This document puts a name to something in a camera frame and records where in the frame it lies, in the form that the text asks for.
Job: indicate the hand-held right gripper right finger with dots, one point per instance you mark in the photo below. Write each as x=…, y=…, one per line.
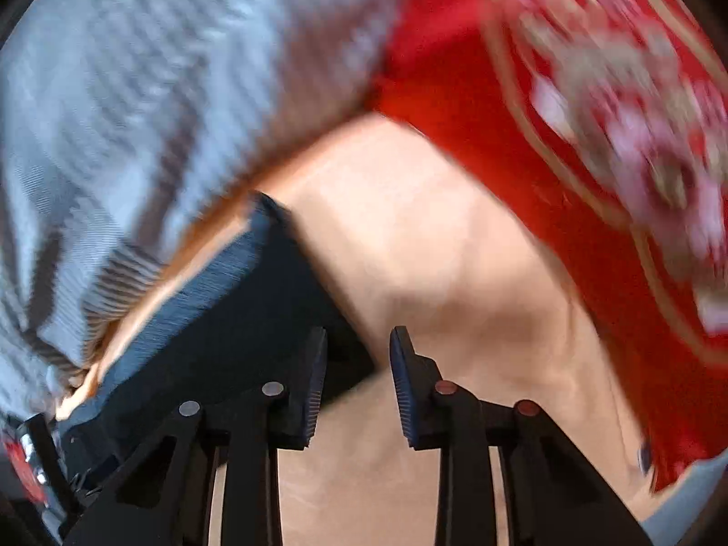
x=404, y=387

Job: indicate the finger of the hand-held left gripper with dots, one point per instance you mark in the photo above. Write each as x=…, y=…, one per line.
x=48, y=466

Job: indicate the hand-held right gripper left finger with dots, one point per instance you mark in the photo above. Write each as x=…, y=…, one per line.
x=315, y=387

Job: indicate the black pants with patterned waistband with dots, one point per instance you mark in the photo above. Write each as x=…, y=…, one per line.
x=227, y=318

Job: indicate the peach bed sheet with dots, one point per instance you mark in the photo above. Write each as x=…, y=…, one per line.
x=426, y=239

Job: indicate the red embroidered pillow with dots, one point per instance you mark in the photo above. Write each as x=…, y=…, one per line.
x=455, y=68

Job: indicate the grey striped duvet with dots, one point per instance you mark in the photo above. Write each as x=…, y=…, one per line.
x=142, y=96

